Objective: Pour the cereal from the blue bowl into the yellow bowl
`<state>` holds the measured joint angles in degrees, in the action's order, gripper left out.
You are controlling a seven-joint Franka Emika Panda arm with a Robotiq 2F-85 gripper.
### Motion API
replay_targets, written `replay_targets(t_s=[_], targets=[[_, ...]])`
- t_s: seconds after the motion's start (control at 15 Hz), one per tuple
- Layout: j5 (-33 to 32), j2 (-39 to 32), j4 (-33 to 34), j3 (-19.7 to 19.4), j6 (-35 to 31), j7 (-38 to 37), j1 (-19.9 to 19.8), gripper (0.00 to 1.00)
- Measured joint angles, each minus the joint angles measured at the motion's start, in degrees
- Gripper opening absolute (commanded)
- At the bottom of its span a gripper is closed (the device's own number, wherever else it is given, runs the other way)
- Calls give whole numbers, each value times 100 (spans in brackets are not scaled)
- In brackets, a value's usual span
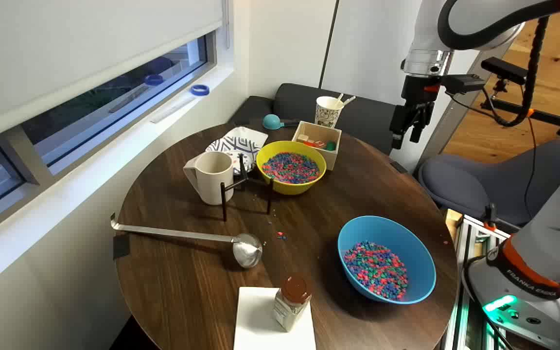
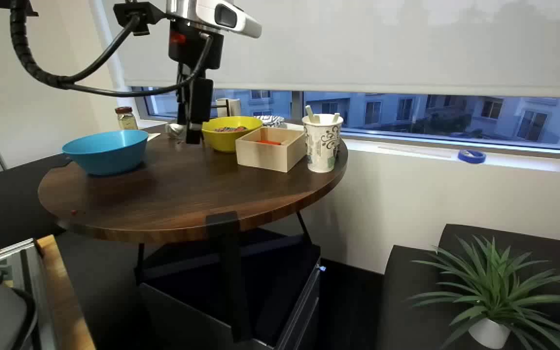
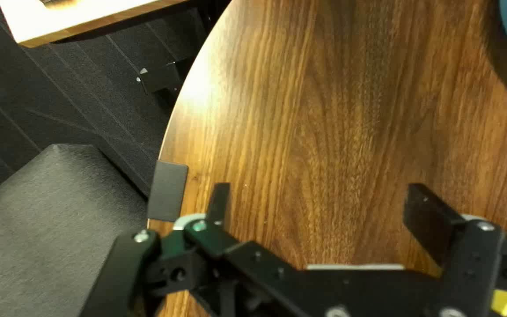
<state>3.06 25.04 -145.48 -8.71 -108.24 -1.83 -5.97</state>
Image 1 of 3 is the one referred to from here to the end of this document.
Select metal ladle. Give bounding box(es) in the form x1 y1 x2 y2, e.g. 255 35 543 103
109 218 263 268

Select black camera on stand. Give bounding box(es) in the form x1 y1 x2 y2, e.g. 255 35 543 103
481 57 560 136

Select blue plastic bowl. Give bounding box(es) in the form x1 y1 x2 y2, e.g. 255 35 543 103
337 216 436 305

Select white roller blind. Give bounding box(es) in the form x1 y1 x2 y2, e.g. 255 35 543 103
0 0 224 132

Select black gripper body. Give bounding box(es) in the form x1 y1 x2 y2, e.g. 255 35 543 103
395 76 438 130

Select patterned paper cup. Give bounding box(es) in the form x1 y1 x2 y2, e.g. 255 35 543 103
315 95 354 128

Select black metal trivet stand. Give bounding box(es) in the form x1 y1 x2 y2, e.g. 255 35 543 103
220 154 274 222

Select light wooden box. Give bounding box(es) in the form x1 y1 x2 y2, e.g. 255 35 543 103
292 121 342 171

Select small teal ball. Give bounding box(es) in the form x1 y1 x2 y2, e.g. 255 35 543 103
263 115 284 130

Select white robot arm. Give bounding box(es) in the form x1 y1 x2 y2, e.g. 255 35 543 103
389 0 560 148

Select blue tape roll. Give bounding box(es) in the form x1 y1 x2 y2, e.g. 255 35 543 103
189 84 210 97

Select round wooden table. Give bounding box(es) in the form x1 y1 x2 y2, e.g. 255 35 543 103
117 125 457 350

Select white napkin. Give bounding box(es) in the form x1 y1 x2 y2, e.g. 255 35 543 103
234 286 317 350

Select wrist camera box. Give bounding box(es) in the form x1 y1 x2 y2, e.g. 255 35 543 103
442 74 484 93

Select yellow bowl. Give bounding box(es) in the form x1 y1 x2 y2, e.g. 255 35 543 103
257 140 327 197

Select colourful cereal pieces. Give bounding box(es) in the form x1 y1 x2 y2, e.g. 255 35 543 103
342 241 409 302

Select spice jar with brown lid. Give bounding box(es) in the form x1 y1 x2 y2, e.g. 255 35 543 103
272 274 311 331

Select grey office chair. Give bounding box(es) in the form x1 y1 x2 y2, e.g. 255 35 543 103
416 138 560 226

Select dark sofa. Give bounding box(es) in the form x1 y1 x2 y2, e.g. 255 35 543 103
230 84 395 154

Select cream ceramic pitcher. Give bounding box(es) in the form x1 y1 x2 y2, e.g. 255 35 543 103
183 152 234 206

